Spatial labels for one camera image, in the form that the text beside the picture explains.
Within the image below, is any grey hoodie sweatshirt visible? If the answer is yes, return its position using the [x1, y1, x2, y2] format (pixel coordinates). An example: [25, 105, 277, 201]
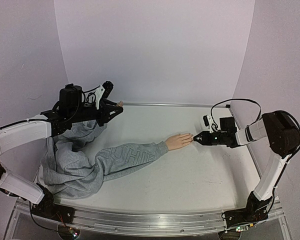
[40, 120, 168, 200]

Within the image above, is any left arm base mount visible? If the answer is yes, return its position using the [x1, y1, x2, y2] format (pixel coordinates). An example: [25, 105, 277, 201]
[29, 183, 75, 226]

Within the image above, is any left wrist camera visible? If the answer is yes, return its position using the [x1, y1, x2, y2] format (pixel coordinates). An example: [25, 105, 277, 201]
[93, 81, 114, 110]

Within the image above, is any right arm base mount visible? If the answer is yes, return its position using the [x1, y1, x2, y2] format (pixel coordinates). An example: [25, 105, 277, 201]
[221, 191, 274, 229]

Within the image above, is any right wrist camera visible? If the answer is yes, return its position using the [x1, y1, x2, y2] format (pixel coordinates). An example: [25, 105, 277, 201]
[203, 114, 219, 133]

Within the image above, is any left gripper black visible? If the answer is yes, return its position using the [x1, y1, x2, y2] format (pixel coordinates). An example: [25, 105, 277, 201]
[69, 100, 124, 127]

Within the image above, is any mannequin hand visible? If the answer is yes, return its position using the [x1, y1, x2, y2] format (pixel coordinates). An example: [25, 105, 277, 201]
[165, 133, 193, 151]

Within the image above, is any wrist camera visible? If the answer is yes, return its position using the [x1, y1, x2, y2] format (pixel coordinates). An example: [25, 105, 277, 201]
[203, 114, 219, 133]
[93, 81, 114, 110]

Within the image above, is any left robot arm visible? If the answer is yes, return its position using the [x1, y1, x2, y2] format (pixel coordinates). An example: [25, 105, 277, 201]
[0, 81, 124, 219]

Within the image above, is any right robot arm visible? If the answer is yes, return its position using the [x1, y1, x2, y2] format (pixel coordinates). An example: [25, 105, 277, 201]
[193, 110, 300, 202]

